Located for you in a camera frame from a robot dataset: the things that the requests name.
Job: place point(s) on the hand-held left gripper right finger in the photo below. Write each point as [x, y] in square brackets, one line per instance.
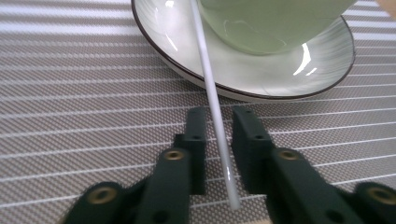
[286, 186]

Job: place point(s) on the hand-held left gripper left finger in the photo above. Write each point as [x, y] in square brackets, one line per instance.
[174, 186]

